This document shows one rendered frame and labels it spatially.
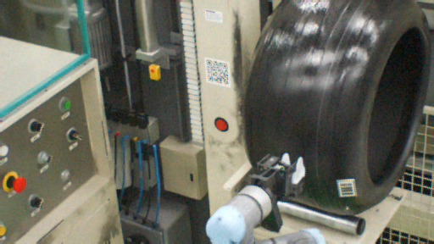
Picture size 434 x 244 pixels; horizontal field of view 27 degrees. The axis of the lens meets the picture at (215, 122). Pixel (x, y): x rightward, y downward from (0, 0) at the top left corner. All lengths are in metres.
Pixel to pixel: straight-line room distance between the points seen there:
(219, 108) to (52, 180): 0.48
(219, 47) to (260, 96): 0.28
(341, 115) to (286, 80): 0.15
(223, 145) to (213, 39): 0.32
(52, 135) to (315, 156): 0.71
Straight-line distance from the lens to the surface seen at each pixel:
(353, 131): 2.02
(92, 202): 2.49
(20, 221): 2.35
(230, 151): 2.44
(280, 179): 1.93
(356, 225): 2.28
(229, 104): 2.36
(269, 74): 2.05
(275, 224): 1.98
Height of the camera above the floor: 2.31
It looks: 31 degrees down
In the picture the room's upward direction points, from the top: 4 degrees counter-clockwise
